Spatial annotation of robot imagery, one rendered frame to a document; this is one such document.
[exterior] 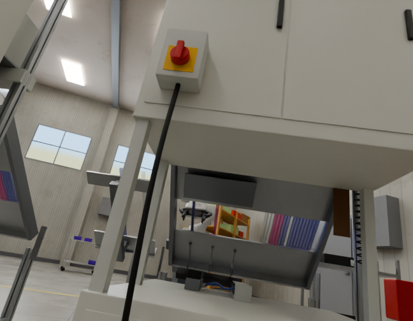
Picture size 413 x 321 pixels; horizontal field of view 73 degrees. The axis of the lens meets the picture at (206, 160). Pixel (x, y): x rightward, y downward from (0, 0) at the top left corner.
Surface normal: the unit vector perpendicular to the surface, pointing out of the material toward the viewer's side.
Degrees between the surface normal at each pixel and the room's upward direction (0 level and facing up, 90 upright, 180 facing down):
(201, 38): 90
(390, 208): 90
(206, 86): 90
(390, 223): 90
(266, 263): 138
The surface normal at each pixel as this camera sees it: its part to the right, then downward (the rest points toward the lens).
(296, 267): -0.14, 0.43
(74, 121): 0.30, -0.29
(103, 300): -0.04, -0.37
